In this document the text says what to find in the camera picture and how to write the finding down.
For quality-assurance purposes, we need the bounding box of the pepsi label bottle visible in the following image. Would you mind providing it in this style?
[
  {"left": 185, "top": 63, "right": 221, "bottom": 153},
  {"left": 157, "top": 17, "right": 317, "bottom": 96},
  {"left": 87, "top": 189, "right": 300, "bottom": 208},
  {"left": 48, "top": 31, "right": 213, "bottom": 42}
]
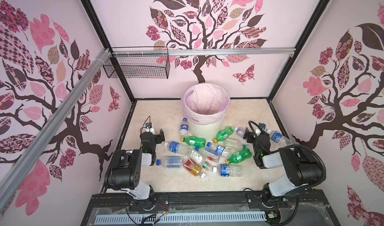
[{"left": 179, "top": 118, "right": 189, "bottom": 138}]

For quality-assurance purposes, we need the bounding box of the aluminium frame rail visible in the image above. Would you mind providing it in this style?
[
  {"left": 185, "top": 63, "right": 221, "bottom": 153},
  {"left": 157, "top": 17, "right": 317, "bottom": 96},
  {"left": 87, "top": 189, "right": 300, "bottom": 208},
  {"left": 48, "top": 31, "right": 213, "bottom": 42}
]
[
  {"left": 113, "top": 47, "right": 296, "bottom": 56},
  {"left": 1, "top": 48, "right": 111, "bottom": 210}
]

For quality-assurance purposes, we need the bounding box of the left aluminium frame rail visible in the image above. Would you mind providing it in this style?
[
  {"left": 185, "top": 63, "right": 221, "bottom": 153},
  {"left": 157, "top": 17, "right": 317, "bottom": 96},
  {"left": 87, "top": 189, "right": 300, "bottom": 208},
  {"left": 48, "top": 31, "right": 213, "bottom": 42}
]
[{"left": 1, "top": 48, "right": 111, "bottom": 210}]

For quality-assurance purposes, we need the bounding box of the cream plastic waste bin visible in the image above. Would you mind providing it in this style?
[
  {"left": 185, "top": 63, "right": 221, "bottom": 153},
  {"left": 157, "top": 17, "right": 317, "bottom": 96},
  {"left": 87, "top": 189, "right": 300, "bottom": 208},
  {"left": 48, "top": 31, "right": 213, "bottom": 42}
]
[{"left": 188, "top": 118, "right": 222, "bottom": 140}]

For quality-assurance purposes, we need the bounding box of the small bottle blue label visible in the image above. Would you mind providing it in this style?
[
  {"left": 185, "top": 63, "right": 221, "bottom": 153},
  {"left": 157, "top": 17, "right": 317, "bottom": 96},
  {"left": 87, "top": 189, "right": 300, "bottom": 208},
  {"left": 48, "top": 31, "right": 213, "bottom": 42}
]
[{"left": 207, "top": 142, "right": 232, "bottom": 158}]

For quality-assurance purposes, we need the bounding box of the orange drink red label bottle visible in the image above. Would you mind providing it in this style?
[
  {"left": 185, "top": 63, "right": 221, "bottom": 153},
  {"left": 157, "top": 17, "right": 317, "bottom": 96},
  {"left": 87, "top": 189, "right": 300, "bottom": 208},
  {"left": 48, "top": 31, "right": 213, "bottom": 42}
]
[{"left": 183, "top": 158, "right": 207, "bottom": 179}]

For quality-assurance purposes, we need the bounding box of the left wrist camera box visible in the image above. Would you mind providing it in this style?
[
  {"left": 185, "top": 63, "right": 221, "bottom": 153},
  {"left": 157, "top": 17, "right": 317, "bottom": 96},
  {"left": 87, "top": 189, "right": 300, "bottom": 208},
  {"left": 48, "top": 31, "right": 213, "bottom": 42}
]
[{"left": 145, "top": 122, "right": 155, "bottom": 134}]

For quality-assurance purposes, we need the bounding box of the clear bottle blue cap red label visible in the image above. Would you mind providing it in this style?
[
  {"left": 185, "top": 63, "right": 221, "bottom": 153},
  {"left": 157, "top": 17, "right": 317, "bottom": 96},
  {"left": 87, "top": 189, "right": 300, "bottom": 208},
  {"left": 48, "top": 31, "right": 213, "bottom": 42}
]
[{"left": 195, "top": 146, "right": 220, "bottom": 163}]

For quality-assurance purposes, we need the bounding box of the clear bottle blue label front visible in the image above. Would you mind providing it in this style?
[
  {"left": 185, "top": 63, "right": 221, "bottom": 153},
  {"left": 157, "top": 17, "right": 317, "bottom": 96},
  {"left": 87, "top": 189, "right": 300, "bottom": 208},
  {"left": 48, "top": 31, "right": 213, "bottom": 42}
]
[{"left": 213, "top": 164, "right": 243, "bottom": 178}]

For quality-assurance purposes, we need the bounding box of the clear bottle green white label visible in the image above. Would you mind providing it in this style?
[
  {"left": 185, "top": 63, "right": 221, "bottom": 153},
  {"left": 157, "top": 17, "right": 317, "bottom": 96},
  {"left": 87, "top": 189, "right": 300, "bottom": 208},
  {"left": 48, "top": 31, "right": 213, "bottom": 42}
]
[{"left": 189, "top": 149, "right": 213, "bottom": 172}]

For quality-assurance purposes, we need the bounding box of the clear bottle blue label white cap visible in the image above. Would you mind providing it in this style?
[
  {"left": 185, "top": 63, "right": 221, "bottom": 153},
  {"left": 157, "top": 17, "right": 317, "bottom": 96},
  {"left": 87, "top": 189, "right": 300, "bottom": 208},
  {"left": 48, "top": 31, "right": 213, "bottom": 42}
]
[{"left": 164, "top": 141, "right": 193, "bottom": 156}]

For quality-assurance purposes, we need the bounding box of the clear crushed bottle yellow label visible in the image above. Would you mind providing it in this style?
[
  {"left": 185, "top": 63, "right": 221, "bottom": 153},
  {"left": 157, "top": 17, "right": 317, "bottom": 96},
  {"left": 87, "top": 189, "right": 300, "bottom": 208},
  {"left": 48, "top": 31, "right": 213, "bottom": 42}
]
[{"left": 224, "top": 138, "right": 245, "bottom": 151}]

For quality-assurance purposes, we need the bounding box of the back aluminium frame rail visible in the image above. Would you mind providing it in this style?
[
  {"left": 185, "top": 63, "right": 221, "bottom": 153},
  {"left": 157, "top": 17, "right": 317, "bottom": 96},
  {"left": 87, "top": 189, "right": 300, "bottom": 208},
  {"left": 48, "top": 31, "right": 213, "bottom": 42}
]
[{"left": 113, "top": 47, "right": 296, "bottom": 56}]

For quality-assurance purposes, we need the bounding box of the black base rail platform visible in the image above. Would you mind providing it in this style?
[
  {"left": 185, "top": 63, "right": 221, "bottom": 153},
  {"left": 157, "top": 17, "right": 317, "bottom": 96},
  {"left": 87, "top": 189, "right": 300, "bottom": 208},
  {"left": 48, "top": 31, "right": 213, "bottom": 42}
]
[{"left": 81, "top": 189, "right": 339, "bottom": 226}]

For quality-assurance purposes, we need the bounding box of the white slotted cable duct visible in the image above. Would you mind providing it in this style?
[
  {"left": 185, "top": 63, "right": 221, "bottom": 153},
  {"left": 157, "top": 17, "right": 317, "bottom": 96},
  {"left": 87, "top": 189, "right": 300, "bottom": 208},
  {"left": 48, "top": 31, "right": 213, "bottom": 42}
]
[{"left": 93, "top": 212, "right": 267, "bottom": 226}]

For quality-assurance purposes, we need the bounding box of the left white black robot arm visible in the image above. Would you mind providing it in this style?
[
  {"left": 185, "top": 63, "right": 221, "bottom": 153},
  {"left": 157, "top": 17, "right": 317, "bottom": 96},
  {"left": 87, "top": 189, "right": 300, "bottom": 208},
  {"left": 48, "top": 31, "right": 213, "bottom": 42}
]
[{"left": 104, "top": 130, "right": 165, "bottom": 207}]

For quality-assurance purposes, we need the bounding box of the clear bottle blue cap lower left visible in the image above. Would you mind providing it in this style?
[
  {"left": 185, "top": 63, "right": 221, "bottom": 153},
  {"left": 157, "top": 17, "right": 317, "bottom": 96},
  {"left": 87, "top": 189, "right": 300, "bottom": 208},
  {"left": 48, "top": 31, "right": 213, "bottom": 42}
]
[{"left": 156, "top": 156, "right": 184, "bottom": 169}]

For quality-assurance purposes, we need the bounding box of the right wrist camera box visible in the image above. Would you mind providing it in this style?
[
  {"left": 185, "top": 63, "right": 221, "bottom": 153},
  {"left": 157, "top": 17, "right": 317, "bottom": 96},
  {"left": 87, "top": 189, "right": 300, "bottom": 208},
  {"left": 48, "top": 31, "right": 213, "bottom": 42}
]
[{"left": 259, "top": 123, "right": 266, "bottom": 131}]

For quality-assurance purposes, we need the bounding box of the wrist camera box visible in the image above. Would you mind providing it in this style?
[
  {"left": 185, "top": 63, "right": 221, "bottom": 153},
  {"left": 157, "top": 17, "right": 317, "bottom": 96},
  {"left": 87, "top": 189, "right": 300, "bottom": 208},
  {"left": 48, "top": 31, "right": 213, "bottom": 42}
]
[
  {"left": 259, "top": 123, "right": 266, "bottom": 131},
  {"left": 145, "top": 122, "right": 155, "bottom": 134}
]

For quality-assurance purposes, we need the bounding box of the black wire mesh basket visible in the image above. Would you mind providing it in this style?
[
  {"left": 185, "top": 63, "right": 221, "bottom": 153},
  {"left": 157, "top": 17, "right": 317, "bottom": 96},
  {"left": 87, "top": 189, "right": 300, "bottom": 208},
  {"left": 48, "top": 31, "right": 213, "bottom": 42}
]
[{"left": 103, "top": 46, "right": 171, "bottom": 79}]

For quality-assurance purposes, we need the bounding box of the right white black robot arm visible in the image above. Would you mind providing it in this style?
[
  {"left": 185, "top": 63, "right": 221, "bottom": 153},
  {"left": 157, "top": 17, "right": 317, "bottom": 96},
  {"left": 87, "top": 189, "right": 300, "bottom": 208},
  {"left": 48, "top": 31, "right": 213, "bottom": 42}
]
[{"left": 243, "top": 128, "right": 326, "bottom": 207}]

